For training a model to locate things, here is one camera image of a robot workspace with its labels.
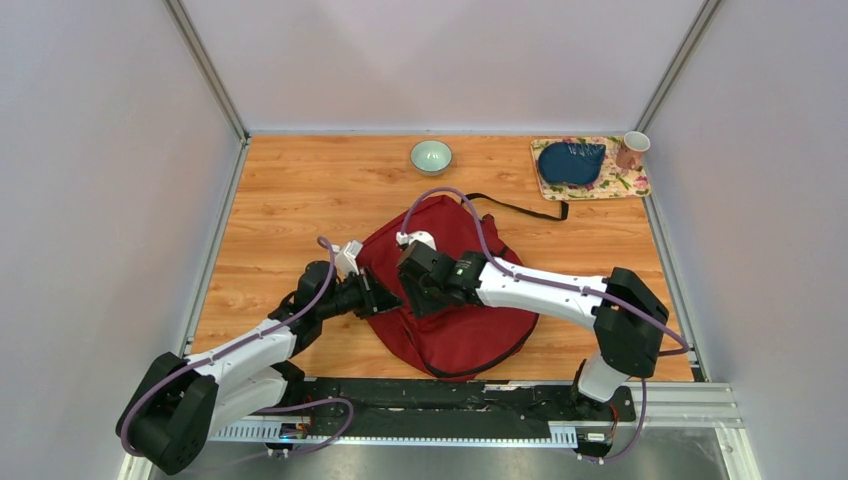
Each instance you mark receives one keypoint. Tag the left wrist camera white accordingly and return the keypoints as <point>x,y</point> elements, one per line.
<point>345,257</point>

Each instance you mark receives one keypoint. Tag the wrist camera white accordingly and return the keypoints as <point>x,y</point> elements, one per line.
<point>345,257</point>
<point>406,239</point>

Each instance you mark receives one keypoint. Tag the dark blue leaf plate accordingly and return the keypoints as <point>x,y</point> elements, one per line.
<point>569,163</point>

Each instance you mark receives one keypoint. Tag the dark red student backpack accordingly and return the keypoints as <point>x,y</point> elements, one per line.
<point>458,343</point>

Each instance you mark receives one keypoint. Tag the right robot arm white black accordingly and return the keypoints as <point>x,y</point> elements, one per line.
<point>628,320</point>

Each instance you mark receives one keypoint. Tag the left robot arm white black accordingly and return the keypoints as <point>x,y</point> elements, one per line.
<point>232,364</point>

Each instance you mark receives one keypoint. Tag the aluminium frame rail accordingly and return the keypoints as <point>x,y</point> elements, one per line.
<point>291,413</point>

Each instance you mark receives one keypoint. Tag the pale green ceramic bowl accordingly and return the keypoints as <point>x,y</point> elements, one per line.
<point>431,157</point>

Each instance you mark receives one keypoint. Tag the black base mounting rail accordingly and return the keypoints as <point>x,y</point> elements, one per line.
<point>403,408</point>

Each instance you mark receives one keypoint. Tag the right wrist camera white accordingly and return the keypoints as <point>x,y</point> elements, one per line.
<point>406,239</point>

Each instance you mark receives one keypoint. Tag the pink floral mug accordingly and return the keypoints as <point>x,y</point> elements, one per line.
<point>633,146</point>

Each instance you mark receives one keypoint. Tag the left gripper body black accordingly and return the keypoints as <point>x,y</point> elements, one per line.
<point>347,296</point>

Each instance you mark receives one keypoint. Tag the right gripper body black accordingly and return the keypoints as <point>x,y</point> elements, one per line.
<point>423,299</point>

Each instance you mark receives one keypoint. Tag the floral rectangular tray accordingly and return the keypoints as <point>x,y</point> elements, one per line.
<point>613,182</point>

